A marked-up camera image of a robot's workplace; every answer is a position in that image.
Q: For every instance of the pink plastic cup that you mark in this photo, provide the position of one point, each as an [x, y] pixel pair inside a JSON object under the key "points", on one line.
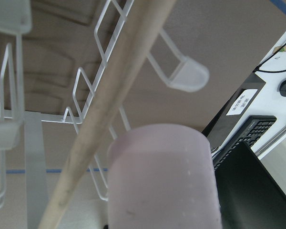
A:
{"points": [[161, 176]]}

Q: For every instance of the black box with label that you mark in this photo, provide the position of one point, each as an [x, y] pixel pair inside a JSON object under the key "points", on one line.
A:
{"points": [[225, 120]]}

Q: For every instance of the black keyboard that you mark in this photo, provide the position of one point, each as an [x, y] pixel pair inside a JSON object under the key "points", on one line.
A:
{"points": [[250, 132]]}

